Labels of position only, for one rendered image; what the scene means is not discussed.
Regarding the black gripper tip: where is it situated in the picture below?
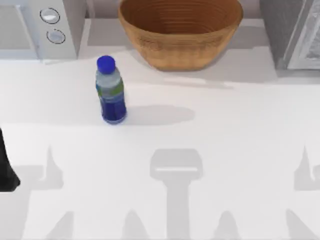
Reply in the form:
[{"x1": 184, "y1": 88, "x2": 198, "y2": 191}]
[{"x1": 0, "y1": 127, "x2": 21, "y2": 193}]

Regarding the round microwave knob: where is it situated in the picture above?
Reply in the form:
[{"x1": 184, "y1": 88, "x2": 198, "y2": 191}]
[
  {"x1": 45, "y1": 28, "x2": 67, "y2": 45},
  {"x1": 39, "y1": 7, "x2": 61, "y2": 25}
]

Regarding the pale microwave oven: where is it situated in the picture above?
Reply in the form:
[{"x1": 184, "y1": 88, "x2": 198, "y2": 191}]
[{"x1": 0, "y1": 0, "x2": 88, "y2": 62}]

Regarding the brown woven basket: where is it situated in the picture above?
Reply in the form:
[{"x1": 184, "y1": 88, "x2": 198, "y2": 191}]
[{"x1": 117, "y1": 0, "x2": 244, "y2": 72}]

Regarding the blue bottle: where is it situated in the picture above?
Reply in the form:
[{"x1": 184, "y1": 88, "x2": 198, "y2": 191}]
[{"x1": 95, "y1": 55, "x2": 128, "y2": 125}]

